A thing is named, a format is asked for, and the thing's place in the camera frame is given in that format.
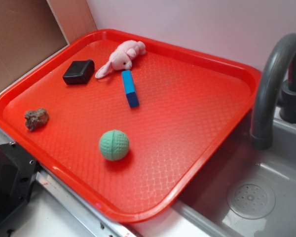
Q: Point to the brown rough rock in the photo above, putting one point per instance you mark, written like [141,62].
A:
[36,119]

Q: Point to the red plastic tray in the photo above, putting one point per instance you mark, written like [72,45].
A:
[189,102]

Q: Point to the blue rectangular block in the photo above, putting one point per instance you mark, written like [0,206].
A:
[129,88]

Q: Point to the green textured ball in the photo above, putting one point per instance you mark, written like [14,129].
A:
[114,145]

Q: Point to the pink plush bunny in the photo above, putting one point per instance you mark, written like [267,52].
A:
[122,57]

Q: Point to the black square cap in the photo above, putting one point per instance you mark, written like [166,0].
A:
[79,72]

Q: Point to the grey plastic sink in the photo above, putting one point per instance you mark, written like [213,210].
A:
[243,192]

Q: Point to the grey curved faucet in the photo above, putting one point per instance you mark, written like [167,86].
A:
[269,92]

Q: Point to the brown cardboard panel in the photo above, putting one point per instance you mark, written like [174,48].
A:
[33,30]

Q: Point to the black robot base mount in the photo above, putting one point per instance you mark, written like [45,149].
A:
[17,173]

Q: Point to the dark grey faucet handle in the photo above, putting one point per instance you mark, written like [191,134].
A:
[288,93]

